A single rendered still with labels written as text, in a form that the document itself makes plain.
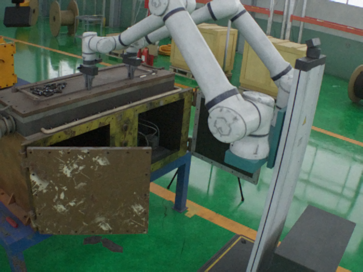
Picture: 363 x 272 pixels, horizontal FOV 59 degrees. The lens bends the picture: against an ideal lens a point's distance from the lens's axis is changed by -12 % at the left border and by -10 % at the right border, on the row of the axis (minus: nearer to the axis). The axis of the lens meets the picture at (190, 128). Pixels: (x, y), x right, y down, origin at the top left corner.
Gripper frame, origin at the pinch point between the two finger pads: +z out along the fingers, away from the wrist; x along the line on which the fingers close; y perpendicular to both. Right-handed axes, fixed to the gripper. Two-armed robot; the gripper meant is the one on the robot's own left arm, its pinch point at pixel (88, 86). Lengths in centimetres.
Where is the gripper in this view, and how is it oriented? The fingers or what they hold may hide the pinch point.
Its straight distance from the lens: 221.4
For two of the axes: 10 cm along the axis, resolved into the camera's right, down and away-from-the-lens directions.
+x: 8.0, 3.1, -5.1
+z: -1.0, 9.1, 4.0
